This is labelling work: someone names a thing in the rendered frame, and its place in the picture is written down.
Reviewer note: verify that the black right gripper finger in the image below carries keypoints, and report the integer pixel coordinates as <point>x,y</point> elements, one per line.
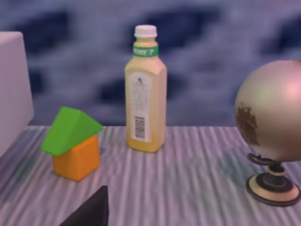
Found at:
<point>94,209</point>

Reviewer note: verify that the orange cube block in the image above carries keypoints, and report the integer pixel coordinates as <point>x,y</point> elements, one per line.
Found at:
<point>75,160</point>

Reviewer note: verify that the green triangular prism block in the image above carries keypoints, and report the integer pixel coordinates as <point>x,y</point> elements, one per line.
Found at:
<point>70,131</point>

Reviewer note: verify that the yellow juice bottle white cap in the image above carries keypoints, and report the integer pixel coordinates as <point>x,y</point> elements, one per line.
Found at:
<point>145,99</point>

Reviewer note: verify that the white box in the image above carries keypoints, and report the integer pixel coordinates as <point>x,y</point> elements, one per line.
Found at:
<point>11,94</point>

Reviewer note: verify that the beige desk globe on stand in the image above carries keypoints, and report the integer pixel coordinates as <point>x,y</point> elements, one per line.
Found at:
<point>270,113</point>

